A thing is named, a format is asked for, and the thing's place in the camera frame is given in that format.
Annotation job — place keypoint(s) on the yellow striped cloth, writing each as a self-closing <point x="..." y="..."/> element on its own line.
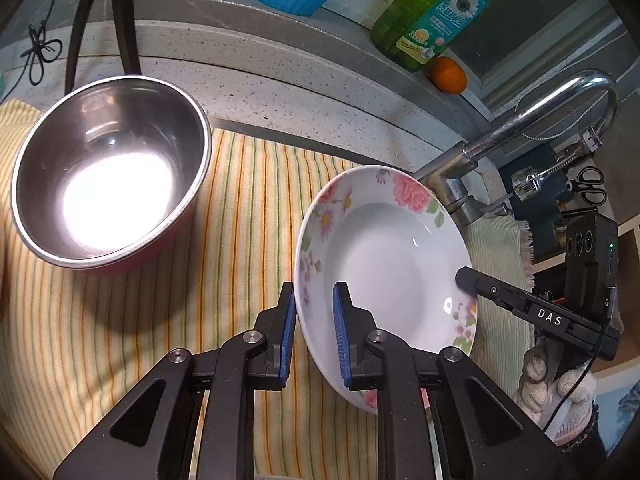
<point x="150" y="335"/>

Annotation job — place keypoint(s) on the floral white plate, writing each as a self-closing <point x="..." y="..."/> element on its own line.
<point x="390" y="260"/>

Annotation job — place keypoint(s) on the steel bowl with red outside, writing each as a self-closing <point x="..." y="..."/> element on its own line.
<point x="115" y="160"/>

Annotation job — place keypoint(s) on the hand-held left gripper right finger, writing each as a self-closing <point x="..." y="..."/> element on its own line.
<point x="342" y="340"/>

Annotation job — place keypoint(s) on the orange fruit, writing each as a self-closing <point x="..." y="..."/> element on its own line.
<point x="448" y="75"/>

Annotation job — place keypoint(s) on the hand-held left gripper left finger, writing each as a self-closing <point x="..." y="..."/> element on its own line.
<point x="286" y="340"/>

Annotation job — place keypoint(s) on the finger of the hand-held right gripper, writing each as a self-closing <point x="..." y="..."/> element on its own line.
<point x="492" y="290"/>

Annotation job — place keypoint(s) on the green dish soap bottle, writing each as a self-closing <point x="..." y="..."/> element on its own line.
<point x="425" y="15"/>

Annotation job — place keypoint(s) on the chrome faucet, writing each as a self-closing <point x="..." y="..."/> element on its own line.
<point x="500" y="132"/>

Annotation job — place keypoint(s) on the person's right forearm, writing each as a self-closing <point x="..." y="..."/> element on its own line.
<point x="585" y="435"/>

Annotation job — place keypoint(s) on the person's right hand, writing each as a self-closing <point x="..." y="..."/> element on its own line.
<point x="537" y="385"/>

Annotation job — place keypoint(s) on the black scissors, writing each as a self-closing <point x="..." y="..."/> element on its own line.
<point x="587" y="185"/>

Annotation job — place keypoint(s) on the black tripod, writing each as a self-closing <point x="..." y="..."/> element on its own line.
<point x="125" y="20"/>

